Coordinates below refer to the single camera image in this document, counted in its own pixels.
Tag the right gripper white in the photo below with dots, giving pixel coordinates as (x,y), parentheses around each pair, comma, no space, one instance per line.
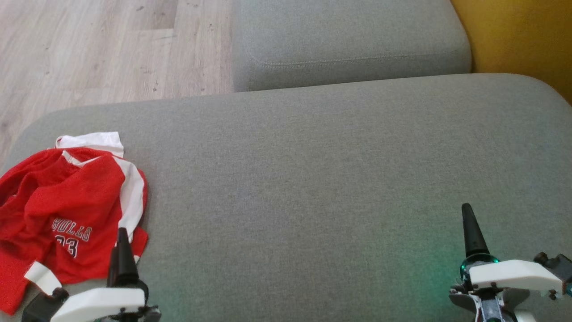
(514,275)

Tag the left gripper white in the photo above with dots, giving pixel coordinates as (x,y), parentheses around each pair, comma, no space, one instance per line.
(103,304)

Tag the red white basketball jersey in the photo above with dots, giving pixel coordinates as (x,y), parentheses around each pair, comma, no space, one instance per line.
(67,192)

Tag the large grey sofa seat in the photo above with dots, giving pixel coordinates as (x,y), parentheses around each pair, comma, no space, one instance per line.
(313,179)

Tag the grey sofa seat cushion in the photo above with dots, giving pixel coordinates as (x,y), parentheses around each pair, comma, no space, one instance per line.
(348,36)

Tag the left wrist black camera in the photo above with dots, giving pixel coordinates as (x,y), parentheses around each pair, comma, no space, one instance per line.
(42,308)

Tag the wrist black camera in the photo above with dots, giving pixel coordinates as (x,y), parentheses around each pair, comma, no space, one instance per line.
(558,266)
(42,308)

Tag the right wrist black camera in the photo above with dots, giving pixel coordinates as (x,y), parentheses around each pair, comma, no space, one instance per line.
(558,266)

